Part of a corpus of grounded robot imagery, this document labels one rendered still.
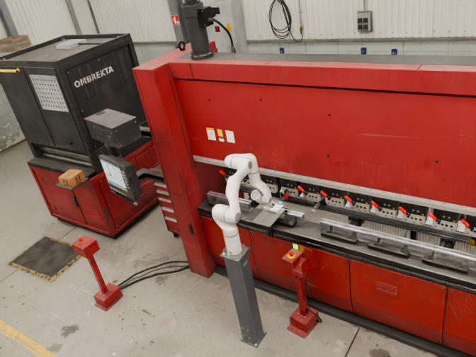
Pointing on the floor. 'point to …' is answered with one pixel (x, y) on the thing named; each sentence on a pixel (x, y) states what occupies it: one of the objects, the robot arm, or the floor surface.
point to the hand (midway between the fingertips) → (271, 205)
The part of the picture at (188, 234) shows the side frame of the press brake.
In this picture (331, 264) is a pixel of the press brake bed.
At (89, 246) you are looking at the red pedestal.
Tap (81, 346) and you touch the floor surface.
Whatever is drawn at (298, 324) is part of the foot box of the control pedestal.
